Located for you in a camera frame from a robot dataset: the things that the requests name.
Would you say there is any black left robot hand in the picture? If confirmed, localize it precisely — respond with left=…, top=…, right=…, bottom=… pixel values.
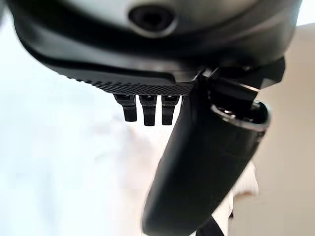
left=4, top=0, right=304, bottom=236

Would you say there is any white bed sheet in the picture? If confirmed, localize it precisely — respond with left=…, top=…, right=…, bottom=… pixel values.
left=0, top=7, right=259, bottom=236

